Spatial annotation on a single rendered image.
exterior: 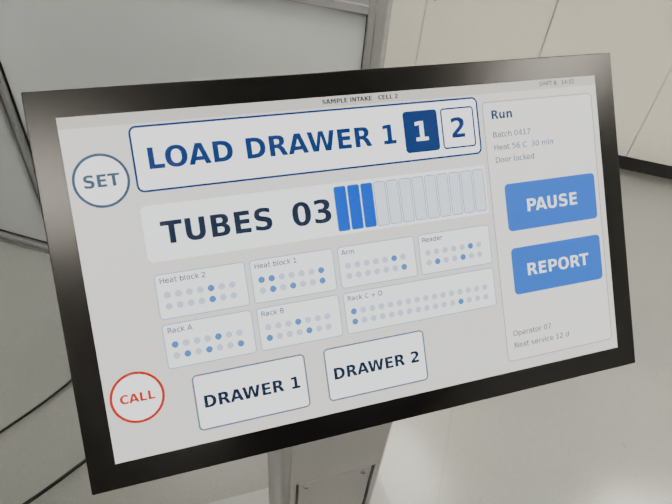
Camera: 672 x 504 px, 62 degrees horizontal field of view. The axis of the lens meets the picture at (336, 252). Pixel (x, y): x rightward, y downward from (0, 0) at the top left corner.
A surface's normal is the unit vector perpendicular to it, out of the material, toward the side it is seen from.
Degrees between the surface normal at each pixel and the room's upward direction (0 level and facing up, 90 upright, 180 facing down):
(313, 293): 50
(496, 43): 90
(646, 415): 0
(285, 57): 90
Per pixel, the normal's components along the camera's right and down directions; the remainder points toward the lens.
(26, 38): -0.28, 0.65
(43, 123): 0.27, 0.05
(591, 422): 0.07, -0.72
